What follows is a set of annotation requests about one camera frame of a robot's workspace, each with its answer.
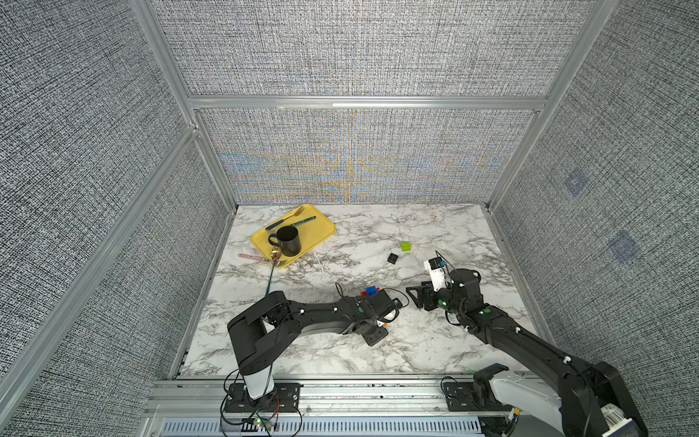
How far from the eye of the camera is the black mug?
100cm

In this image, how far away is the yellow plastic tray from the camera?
3.35 ft

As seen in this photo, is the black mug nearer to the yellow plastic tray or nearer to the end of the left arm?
the yellow plastic tray

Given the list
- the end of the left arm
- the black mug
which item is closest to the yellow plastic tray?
the black mug

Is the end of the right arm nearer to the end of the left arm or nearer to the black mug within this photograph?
the end of the left arm

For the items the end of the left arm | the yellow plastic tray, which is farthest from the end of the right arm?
the yellow plastic tray

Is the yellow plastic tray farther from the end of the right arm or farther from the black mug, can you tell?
the end of the right arm

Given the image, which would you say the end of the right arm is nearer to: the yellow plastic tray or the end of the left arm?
the end of the left arm
